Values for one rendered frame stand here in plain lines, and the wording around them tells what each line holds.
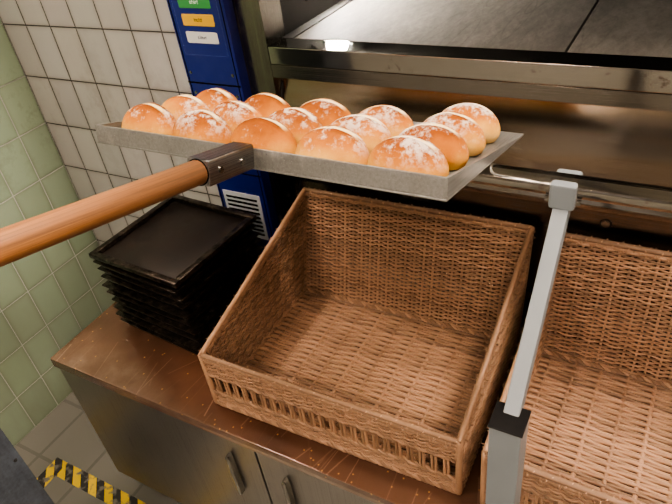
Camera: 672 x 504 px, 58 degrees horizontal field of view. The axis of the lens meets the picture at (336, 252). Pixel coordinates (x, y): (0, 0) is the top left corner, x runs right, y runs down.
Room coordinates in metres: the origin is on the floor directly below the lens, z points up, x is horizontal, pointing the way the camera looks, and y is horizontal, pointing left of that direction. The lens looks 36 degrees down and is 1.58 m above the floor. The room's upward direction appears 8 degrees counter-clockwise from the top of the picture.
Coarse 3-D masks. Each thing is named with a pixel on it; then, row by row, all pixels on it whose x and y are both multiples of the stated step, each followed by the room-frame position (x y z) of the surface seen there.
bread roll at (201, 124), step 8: (192, 112) 0.81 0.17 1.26; (200, 112) 0.81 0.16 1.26; (208, 112) 0.81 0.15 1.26; (176, 120) 0.82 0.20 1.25; (184, 120) 0.81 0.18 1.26; (192, 120) 0.80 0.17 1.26; (200, 120) 0.79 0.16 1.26; (208, 120) 0.79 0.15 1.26; (216, 120) 0.79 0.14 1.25; (224, 120) 0.80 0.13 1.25; (176, 128) 0.81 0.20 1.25; (184, 128) 0.80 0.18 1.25; (192, 128) 0.79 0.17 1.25; (200, 128) 0.78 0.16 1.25; (208, 128) 0.78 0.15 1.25; (216, 128) 0.78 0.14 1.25; (224, 128) 0.79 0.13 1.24; (184, 136) 0.79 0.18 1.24; (192, 136) 0.78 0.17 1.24; (200, 136) 0.78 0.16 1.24; (208, 136) 0.78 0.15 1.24; (216, 136) 0.78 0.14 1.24; (224, 136) 0.78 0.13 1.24
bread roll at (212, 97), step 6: (204, 90) 1.00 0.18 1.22; (210, 90) 0.99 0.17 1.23; (216, 90) 0.99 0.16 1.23; (222, 90) 0.99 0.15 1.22; (198, 96) 0.99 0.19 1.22; (204, 96) 0.98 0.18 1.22; (210, 96) 0.98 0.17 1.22; (216, 96) 0.97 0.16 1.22; (222, 96) 0.97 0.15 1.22; (228, 96) 0.97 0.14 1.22; (234, 96) 0.99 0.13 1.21; (204, 102) 0.97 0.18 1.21; (210, 102) 0.97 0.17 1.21; (216, 102) 0.96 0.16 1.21; (222, 102) 0.96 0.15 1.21; (210, 108) 0.96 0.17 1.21
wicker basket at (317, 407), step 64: (320, 192) 1.24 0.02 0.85; (320, 256) 1.21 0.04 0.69; (448, 256) 1.05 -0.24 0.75; (256, 320) 1.03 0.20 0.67; (320, 320) 1.09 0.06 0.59; (384, 320) 1.05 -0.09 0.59; (448, 320) 1.01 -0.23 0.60; (512, 320) 0.87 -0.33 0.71; (256, 384) 0.81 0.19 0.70; (320, 384) 0.89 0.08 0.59; (384, 384) 0.86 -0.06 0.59; (448, 384) 0.84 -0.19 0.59; (384, 448) 0.67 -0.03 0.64; (448, 448) 0.60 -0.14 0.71
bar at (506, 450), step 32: (544, 192) 0.65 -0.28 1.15; (576, 192) 0.62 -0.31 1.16; (608, 192) 0.61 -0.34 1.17; (640, 192) 0.59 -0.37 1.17; (544, 256) 0.59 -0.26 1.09; (544, 288) 0.56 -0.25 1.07; (544, 320) 0.55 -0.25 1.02; (512, 384) 0.49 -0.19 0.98; (512, 416) 0.46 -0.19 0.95; (512, 448) 0.44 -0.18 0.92; (512, 480) 0.44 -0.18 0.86
